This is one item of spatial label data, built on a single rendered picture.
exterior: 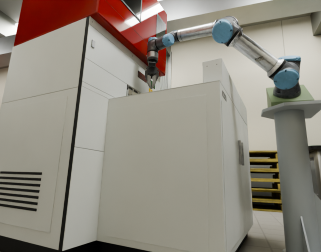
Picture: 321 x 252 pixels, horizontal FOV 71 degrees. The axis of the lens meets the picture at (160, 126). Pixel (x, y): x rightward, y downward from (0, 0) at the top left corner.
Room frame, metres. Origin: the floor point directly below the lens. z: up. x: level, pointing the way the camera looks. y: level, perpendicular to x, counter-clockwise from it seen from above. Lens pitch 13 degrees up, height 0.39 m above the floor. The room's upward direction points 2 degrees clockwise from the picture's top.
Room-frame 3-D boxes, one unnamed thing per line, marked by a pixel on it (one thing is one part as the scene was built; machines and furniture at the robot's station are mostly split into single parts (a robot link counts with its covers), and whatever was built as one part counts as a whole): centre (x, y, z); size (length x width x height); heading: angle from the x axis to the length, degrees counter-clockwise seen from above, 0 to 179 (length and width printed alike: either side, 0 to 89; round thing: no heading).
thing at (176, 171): (1.48, -0.21, 0.41); 0.96 x 0.64 x 0.82; 152
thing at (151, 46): (1.37, 0.06, 1.26); 0.09 x 0.08 x 0.11; 51
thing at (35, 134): (1.56, 0.51, 0.41); 0.82 x 0.70 x 0.82; 152
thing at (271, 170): (3.60, -1.34, 0.41); 1.15 x 0.79 x 0.82; 71
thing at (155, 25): (1.55, 0.49, 1.52); 0.81 x 0.75 x 0.60; 152
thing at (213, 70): (1.24, -0.37, 0.89); 0.55 x 0.09 x 0.14; 152
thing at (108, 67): (1.40, 0.21, 1.02); 0.81 x 0.03 x 0.40; 152
